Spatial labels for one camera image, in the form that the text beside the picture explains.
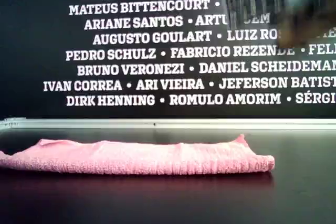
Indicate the aluminium table frame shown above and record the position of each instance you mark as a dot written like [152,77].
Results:
[183,123]

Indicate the pink terry cloth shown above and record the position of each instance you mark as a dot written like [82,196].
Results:
[131,158]

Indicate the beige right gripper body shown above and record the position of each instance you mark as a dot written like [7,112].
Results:
[309,24]

